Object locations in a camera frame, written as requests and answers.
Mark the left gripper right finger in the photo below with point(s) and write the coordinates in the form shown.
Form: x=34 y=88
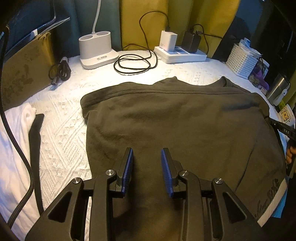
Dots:
x=210 y=209

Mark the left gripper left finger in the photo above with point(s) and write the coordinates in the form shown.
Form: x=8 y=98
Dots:
x=65 y=217

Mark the dark olive t-shirt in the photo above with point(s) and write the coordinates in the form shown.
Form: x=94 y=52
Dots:
x=215 y=130

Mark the person's right hand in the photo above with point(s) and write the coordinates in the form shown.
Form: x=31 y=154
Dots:
x=291 y=151

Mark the white ceramic mug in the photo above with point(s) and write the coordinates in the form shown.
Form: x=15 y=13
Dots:
x=286 y=116

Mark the stainless steel tumbler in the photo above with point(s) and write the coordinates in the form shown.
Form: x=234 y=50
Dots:
x=278 y=90

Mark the purple cloth item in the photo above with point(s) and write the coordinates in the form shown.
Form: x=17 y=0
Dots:
x=257 y=79

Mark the white folded cloth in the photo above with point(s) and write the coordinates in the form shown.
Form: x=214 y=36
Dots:
x=15 y=179

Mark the white perforated basket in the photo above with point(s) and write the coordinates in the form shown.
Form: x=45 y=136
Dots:
x=240 y=62

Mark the black charger plug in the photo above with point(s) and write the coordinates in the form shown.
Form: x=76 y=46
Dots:
x=190 y=42

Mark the white power strip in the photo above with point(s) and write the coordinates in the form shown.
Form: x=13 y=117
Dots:
x=179 y=55

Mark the brown cardboard box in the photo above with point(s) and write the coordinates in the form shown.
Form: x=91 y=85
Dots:
x=26 y=72

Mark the white charger plug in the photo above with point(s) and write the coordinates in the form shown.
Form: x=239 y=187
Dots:
x=168 y=41

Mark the white desk lamp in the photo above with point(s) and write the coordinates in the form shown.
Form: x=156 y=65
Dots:
x=95 y=48

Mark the yellow curtain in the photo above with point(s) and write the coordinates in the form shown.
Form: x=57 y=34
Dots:
x=142 y=21

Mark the dark tablet screen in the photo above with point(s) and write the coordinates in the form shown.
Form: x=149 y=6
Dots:
x=35 y=18

